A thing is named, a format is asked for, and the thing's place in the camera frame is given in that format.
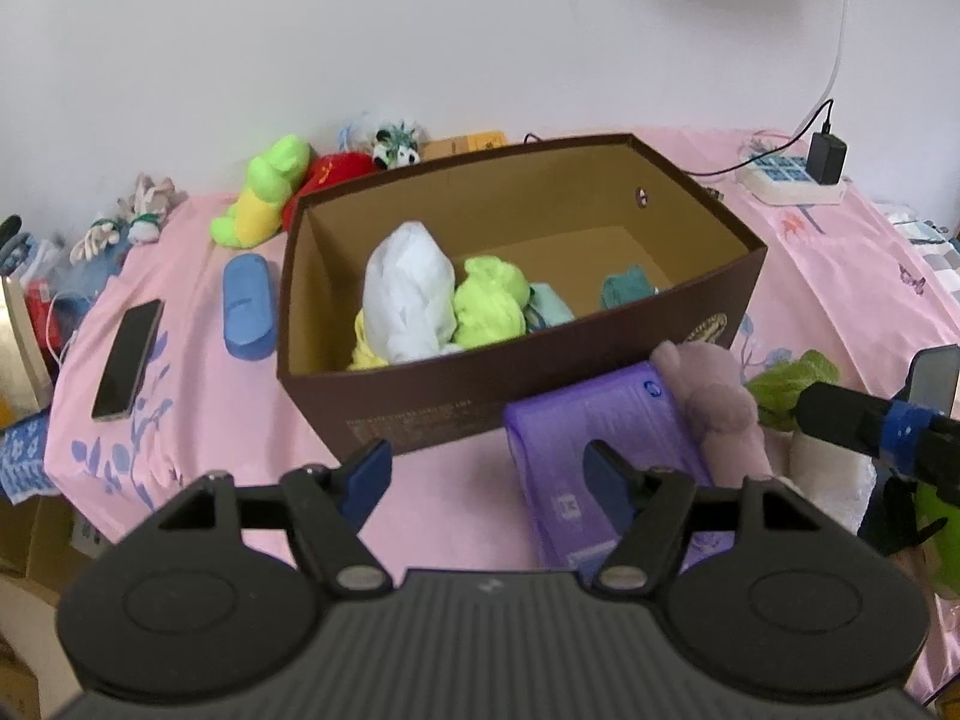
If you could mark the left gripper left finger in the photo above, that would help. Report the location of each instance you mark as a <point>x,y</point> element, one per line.
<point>328,508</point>

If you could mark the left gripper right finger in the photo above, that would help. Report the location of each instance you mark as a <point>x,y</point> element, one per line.
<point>647,509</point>

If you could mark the green pear plush toy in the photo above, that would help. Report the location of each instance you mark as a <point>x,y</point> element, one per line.
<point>907,515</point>

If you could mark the white fluffy towel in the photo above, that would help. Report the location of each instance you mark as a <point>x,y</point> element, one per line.
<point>838,481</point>

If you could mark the pink plush bear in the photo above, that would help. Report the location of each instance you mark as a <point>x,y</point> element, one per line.
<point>721,416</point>

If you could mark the yellow towel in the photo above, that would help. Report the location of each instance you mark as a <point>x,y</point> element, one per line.
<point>363,356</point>

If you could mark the white plastic bag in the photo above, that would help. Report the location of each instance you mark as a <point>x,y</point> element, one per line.
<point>408,290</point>

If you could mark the teal cloth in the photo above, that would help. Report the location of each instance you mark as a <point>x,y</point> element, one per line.
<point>547,307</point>

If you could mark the lime green sock roll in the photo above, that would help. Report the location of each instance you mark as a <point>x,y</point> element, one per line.
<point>488,304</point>

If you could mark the striped folded cloth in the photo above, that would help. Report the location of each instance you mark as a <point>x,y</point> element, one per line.
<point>930,241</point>

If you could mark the brown cardboard box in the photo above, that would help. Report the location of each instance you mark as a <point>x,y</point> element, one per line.
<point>568,213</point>

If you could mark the blue glasses case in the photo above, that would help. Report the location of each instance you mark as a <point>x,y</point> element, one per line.
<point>249,308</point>

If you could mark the black smartphone on left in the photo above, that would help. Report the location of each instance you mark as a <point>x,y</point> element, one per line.
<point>125,367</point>

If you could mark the black power adapter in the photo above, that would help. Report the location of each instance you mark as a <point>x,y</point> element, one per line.
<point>825,160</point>

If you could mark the white power strip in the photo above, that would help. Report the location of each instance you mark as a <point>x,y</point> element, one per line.
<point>781,180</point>

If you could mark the green yellow plush toy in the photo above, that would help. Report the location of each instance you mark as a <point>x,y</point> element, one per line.
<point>271,179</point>

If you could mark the red plush toy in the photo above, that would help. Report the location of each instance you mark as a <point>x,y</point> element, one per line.
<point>325,172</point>

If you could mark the white knit doll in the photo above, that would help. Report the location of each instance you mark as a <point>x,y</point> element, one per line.
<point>138,219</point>

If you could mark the panda plush toy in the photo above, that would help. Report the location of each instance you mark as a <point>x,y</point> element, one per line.
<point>396,145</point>

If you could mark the yellow book box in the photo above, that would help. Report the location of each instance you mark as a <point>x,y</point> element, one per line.
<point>462,144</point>

